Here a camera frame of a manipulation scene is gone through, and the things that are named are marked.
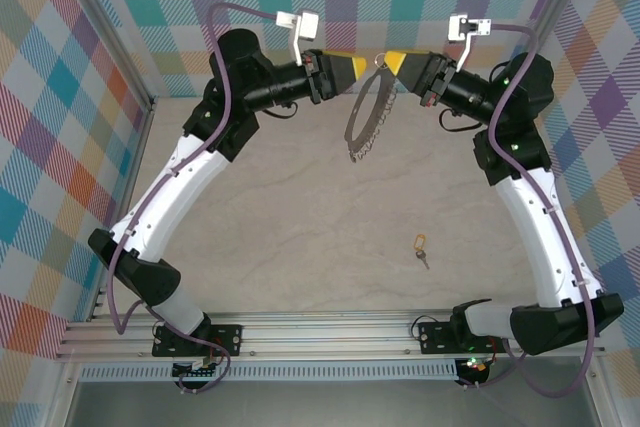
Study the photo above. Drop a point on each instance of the grey metal sheet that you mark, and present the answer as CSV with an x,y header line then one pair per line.
x,y
325,407

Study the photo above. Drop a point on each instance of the key with yellow tag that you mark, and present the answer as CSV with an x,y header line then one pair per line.
x,y
419,242

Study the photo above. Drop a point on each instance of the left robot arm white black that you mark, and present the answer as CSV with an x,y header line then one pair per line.
x,y
165,197

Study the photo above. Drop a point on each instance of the small black connector board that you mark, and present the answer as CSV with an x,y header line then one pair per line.
x,y
197,373
475,369

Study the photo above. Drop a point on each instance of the aluminium side rail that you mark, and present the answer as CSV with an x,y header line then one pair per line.
x,y
136,157

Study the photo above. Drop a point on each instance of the white camera bracket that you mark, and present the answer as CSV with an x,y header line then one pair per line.
x,y
465,54
297,49

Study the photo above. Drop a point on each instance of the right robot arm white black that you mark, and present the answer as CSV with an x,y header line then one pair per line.
x,y
545,232

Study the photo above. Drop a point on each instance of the right white camera bracket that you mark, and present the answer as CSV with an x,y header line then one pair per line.
x,y
465,54

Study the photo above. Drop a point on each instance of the silver keyring with small rings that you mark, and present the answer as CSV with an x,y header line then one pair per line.
x,y
387,104

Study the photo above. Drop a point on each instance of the left white camera bracket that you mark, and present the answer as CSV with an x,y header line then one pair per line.
x,y
297,49

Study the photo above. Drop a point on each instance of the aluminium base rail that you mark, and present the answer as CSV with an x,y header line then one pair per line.
x,y
325,334

